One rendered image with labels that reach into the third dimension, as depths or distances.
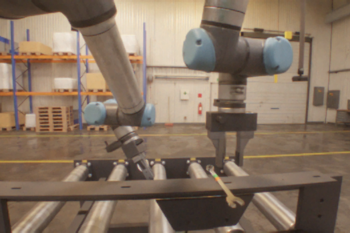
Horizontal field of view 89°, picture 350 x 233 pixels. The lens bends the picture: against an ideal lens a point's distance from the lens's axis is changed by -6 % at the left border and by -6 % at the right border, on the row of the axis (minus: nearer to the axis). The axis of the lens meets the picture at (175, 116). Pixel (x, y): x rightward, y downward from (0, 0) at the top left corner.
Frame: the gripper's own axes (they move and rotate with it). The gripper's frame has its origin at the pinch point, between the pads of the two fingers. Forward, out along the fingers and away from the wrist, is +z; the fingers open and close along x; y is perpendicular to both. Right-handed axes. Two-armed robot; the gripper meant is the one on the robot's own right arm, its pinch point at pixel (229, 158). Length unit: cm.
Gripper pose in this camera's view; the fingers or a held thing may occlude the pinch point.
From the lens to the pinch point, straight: 56.4
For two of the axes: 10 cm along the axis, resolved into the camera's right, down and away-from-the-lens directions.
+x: 9.9, 0.0, 1.1
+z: -0.1, 9.9, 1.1
